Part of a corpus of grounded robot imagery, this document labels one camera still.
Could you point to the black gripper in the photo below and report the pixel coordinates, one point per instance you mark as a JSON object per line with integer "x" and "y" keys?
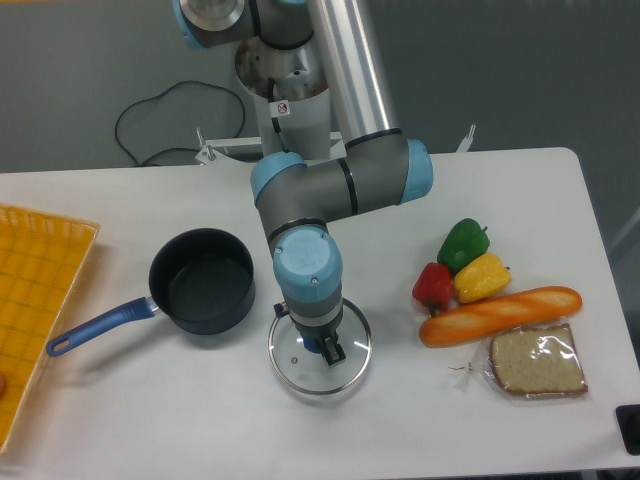
{"x": 324, "y": 337}

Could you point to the glass lid blue knob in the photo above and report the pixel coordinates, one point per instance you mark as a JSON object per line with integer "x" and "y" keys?
{"x": 304, "y": 369}

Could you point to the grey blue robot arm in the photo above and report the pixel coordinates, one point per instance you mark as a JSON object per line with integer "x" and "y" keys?
{"x": 333, "y": 147}

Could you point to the orange baguette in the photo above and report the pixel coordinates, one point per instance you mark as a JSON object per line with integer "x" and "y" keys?
{"x": 479, "y": 320}

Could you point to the red bell pepper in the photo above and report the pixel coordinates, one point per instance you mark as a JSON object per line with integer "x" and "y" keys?
{"x": 433, "y": 288}

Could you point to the yellow bell pepper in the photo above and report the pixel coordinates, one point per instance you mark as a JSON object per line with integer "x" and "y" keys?
{"x": 484, "y": 277}

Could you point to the green bell pepper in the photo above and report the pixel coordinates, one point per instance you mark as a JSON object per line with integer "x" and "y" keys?
{"x": 466, "y": 241}

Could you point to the bagged bread slice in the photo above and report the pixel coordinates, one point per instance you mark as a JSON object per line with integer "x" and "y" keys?
{"x": 527, "y": 363}

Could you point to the black device at table edge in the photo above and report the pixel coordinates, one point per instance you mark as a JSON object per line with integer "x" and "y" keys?
{"x": 628, "y": 418}

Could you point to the yellow plastic basket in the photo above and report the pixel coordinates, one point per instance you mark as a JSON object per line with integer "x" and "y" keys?
{"x": 42, "y": 255}

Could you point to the dark saucepan blue handle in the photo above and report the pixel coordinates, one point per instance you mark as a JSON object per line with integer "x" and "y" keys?
{"x": 202, "y": 279}

